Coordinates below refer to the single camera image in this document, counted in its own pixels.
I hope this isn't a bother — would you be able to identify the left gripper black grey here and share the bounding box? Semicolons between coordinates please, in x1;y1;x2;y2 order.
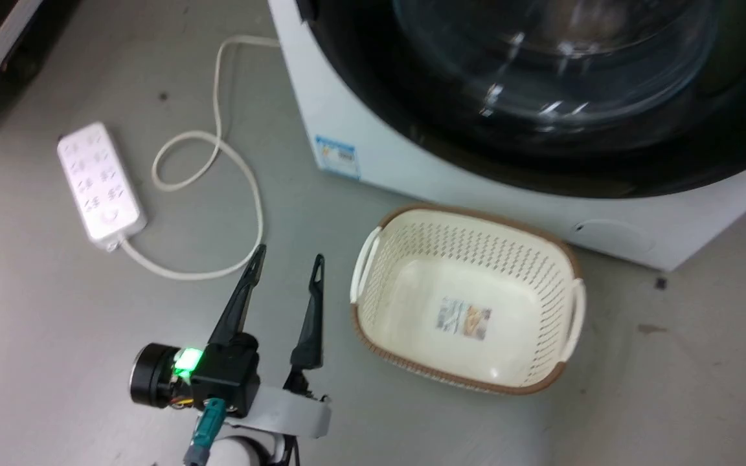
130;243;332;441

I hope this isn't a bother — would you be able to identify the white washing machine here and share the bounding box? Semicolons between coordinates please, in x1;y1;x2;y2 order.
267;0;746;272

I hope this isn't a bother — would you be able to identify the black round washing machine door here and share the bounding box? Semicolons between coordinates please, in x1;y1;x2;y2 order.
295;0;746;200

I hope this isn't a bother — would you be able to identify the blue energy label sticker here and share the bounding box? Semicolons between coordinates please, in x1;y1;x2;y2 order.
314;135;362;181

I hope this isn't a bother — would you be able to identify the paper label inside basket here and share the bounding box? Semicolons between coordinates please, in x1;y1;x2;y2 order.
436;297;493;341

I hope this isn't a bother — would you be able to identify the cream plastic laundry basket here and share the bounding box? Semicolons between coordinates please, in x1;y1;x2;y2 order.
350;204;587;396

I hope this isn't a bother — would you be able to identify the white power strip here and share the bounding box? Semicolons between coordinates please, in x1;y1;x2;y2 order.
56;121;148;252

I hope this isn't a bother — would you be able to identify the white power cord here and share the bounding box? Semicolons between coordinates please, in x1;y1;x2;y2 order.
117;35;281;282

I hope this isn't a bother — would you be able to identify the teal cable connector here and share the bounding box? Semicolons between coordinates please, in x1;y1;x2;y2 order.
183;397;227;466

